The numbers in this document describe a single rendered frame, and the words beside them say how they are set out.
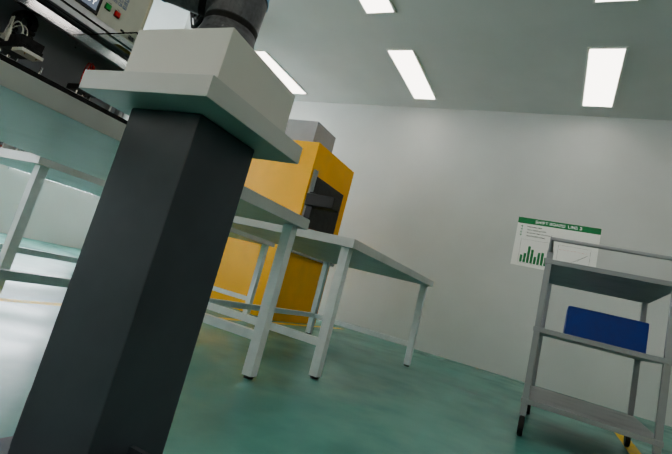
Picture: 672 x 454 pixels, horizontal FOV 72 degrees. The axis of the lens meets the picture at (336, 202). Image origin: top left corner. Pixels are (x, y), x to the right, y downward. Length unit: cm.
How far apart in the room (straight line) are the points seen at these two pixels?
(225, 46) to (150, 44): 18
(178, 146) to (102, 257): 24
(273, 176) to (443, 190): 241
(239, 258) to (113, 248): 431
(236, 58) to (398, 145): 601
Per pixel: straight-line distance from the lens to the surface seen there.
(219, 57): 85
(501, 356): 600
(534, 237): 610
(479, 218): 621
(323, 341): 251
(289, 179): 509
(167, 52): 95
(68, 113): 129
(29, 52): 157
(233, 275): 520
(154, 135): 93
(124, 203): 92
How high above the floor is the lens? 47
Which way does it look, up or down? 10 degrees up
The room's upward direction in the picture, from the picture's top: 15 degrees clockwise
